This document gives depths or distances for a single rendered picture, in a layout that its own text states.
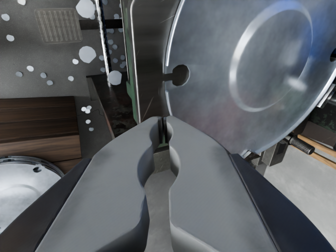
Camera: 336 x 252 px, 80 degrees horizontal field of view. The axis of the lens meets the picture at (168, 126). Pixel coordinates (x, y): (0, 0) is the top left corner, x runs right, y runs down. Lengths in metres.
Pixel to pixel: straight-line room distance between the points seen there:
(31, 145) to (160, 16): 0.61
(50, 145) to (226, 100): 0.59
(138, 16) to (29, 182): 0.66
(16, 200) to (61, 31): 0.55
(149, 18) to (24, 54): 0.83
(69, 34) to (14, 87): 0.36
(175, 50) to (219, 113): 0.10
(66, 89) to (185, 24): 0.86
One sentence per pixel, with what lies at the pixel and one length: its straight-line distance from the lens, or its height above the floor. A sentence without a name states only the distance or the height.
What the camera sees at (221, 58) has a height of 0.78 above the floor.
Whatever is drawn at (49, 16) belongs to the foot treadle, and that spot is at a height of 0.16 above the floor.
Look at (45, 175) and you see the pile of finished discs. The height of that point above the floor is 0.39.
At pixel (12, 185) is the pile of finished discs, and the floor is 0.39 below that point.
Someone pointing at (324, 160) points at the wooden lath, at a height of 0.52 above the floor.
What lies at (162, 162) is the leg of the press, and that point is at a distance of 0.46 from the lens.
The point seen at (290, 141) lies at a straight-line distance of 0.45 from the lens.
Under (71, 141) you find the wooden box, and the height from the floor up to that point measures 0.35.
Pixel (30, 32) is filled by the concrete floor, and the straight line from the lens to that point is 0.97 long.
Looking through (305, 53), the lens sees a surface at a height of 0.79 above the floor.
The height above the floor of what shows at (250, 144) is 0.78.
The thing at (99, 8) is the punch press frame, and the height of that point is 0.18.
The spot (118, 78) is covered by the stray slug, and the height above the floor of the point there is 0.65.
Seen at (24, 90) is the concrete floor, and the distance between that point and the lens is 1.03.
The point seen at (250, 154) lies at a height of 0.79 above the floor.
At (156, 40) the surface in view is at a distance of 0.20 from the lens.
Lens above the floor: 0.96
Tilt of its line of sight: 51 degrees down
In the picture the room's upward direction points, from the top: 139 degrees clockwise
